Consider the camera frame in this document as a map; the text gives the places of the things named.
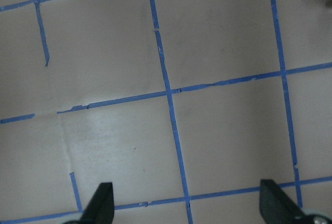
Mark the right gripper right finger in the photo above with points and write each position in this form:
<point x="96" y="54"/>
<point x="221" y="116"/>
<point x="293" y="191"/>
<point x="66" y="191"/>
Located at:
<point x="276" y="206"/>

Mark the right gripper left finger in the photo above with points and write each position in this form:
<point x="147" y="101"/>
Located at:
<point x="101" y="206"/>

